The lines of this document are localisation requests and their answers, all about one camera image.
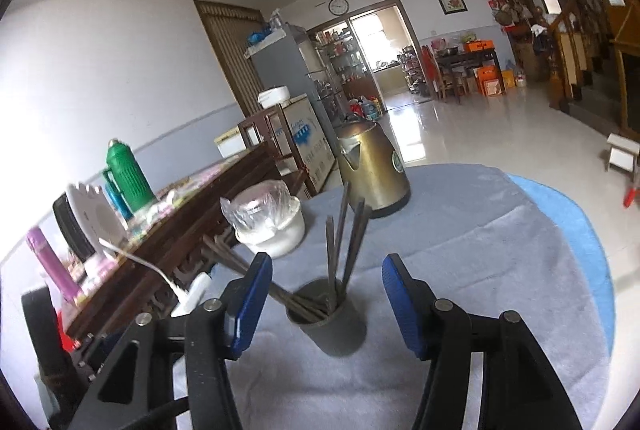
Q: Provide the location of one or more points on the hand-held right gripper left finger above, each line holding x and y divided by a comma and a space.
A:
250, 305

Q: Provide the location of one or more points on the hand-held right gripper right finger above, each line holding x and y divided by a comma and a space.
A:
402, 305

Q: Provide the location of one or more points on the grey perforated metal utensil holder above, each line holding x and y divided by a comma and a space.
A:
335, 327

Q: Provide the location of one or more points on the bundle of dark chopsticks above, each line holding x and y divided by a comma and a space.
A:
336, 250

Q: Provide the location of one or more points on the white power strip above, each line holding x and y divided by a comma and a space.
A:
192, 292

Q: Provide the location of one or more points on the purple thermos bottle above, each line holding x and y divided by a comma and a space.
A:
52, 260

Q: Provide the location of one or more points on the white bowl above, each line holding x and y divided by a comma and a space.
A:
280, 237

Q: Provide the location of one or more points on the grey table cloth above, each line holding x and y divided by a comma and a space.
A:
475, 285

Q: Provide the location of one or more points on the clear plastic bag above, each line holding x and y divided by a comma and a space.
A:
260, 205

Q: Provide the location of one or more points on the dark carved wooden sideboard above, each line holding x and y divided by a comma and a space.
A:
165, 240

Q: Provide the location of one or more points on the white electric heater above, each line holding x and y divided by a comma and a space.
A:
82, 220

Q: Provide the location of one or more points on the gold electric kettle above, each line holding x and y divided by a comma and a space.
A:
372, 170

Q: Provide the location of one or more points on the blue bottle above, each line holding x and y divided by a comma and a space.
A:
117, 202

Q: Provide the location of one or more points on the white cardboard box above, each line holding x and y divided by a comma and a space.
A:
230, 142

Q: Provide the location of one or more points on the green thermos flask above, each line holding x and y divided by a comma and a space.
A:
127, 175

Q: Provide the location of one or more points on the white chest freezer blue print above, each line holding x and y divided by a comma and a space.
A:
305, 140

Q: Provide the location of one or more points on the wooden chair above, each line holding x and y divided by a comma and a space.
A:
260, 130

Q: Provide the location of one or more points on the blue table cover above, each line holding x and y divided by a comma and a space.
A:
575, 220

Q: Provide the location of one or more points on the white rice cooker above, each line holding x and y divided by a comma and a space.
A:
274, 96

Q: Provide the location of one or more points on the orange box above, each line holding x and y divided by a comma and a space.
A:
477, 45
490, 80

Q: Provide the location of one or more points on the grey refrigerator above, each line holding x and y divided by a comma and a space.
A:
285, 60

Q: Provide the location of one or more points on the brown wooden door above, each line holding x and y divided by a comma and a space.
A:
230, 55

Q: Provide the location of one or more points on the dark wooden side table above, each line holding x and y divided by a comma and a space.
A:
467, 62

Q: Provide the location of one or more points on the glass display cabinet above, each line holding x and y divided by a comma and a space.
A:
342, 60

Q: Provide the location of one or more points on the white step stool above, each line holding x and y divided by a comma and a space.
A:
622, 155

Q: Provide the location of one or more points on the wooden staircase railing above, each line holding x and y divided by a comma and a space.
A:
580, 50

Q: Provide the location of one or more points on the round wall clock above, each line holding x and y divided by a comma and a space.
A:
338, 5

